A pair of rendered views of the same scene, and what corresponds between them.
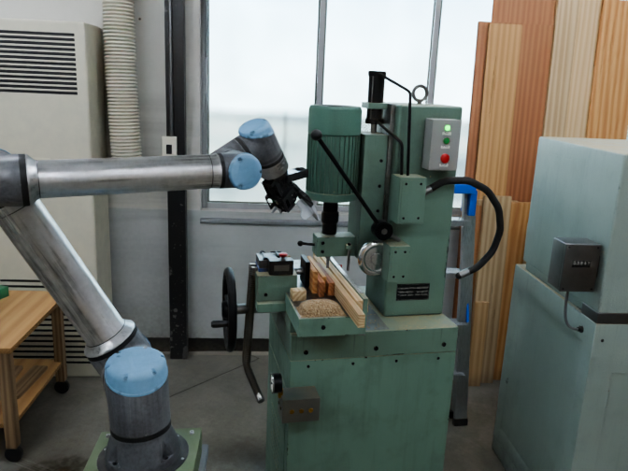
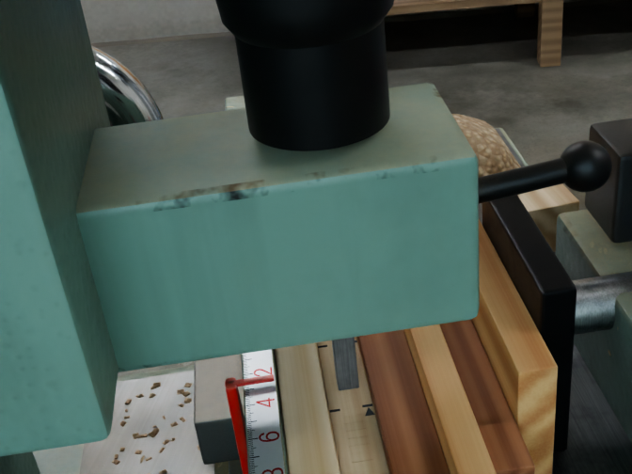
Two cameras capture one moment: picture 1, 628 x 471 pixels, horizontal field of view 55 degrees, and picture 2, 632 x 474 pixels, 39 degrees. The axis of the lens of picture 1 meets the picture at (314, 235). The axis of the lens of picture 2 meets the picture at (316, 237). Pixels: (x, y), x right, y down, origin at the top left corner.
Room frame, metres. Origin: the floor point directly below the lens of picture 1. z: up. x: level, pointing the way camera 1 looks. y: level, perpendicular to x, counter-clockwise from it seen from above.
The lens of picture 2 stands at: (2.31, 0.00, 1.21)
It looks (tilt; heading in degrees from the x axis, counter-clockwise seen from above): 32 degrees down; 190
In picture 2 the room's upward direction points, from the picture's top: 7 degrees counter-clockwise
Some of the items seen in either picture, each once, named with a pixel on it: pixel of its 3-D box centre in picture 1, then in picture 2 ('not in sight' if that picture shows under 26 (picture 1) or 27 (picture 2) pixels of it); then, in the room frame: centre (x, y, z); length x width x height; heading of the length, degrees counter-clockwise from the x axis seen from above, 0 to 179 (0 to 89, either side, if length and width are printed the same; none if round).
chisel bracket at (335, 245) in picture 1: (334, 246); (279, 235); (2.02, -0.07, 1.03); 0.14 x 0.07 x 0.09; 103
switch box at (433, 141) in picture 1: (441, 144); not in sight; (1.95, -0.40, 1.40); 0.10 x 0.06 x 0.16; 103
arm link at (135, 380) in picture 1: (137, 388); not in sight; (1.38, 0.43, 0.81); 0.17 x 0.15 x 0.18; 26
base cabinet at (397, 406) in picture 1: (350, 417); not in sight; (2.04, -0.17, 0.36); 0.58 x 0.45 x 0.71; 103
